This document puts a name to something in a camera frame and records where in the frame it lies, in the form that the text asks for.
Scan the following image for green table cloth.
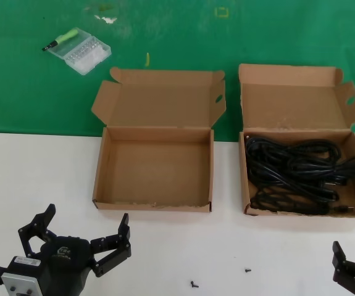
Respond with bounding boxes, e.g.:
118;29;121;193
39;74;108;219
0;0;355;144

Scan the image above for open brown cardboard box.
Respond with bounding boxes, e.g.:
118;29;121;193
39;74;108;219
91;67;227;213
238;64;355;218

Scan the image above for white tape scraps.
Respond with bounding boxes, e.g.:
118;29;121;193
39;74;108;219
93;14;118;25

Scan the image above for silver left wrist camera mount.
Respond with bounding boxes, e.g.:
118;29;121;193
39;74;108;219
0;255;42;296

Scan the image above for green handled screwdriver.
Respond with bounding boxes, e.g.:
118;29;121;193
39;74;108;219
42;27;82;52

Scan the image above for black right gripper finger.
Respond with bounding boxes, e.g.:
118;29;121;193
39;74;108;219
332;241;355;296

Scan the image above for clear plastic bit case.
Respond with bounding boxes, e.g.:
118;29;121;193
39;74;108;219
46;33;112;76

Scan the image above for thin black USB cable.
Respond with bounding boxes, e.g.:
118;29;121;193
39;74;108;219
250;187;355;216

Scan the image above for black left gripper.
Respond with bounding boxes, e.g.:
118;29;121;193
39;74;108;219
18;203;132;296

